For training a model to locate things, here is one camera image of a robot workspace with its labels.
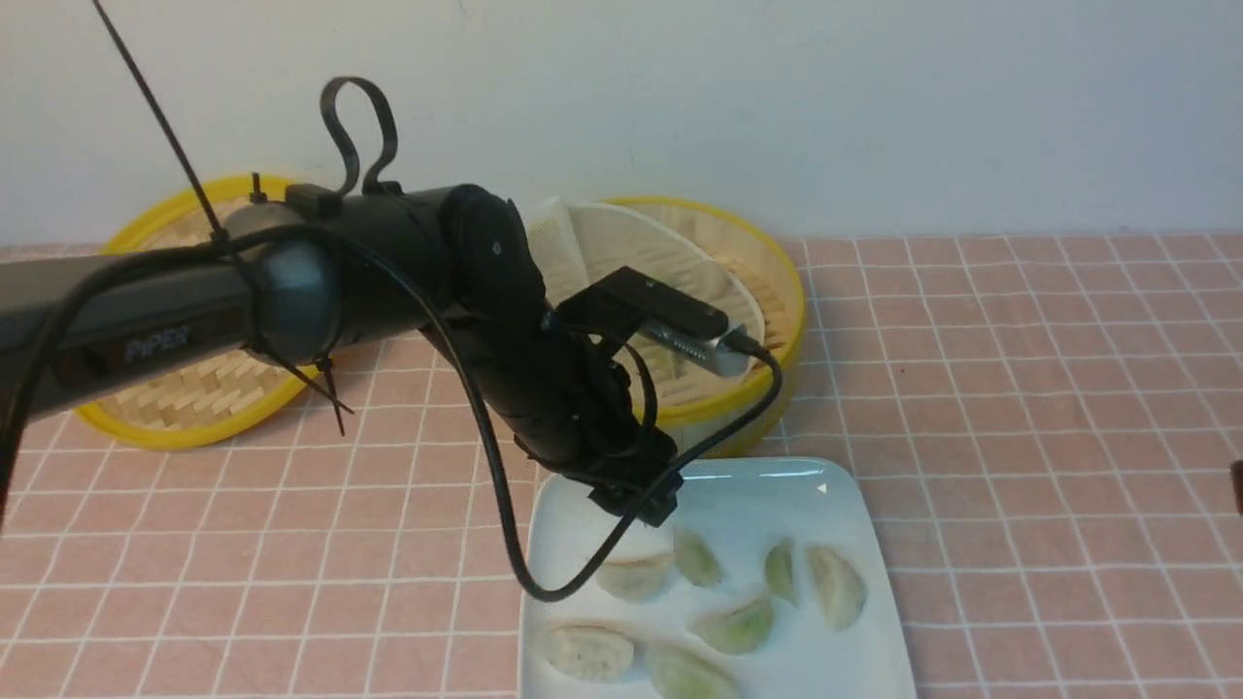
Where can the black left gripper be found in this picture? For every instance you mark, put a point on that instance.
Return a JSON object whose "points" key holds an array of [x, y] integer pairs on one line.
{"points": [[615, 481]]}

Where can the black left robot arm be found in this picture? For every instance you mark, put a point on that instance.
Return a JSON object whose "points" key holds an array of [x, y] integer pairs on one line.
{"points": [[295, 281]]}

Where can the white square plate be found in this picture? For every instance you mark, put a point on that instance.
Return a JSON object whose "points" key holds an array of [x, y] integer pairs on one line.
{"points": [[742, 508]]}

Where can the green dumpling centre plate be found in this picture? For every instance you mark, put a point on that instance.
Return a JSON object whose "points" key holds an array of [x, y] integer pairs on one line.
{"points": [[739, 630]]}

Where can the yellow-rimmed bamboo steamer basket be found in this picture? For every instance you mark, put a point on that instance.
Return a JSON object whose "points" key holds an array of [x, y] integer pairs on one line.
{"points": [[765, 270]]}

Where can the pale dumpling upper left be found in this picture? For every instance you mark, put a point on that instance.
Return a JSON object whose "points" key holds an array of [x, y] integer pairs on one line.
{"points": [[635, 580]]}

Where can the pale dumpling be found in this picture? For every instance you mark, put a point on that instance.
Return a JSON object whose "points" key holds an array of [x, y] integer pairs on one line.
{"points": [[840, 589], [587, 653], [635, 580]]}

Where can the white perforated steamer liner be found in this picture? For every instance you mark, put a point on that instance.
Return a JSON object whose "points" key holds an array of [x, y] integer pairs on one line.
{"points": [[577, 244]]}

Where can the pale dumpling lower left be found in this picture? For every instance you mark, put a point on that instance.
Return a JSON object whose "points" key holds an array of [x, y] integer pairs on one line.
{"points": [[587, 653]]}

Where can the small green dumpling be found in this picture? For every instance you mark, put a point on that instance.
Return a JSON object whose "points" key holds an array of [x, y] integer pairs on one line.
{"points": [[778, 571]]}

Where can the green dumpling bottom edge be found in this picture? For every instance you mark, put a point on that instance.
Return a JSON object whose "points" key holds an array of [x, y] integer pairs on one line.
{"points": [[677, 673]]}

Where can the pale dumpling right side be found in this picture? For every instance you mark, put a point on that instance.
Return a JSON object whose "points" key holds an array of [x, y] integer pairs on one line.
{"points": [[840, 589]]}

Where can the yellow-rimmed bamboo steamer lid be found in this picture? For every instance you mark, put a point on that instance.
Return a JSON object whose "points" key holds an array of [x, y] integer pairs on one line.
{"points": [[205, 403]]}

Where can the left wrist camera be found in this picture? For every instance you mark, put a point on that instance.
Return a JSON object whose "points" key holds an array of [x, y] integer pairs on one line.
{"points": [[670, 316]]}

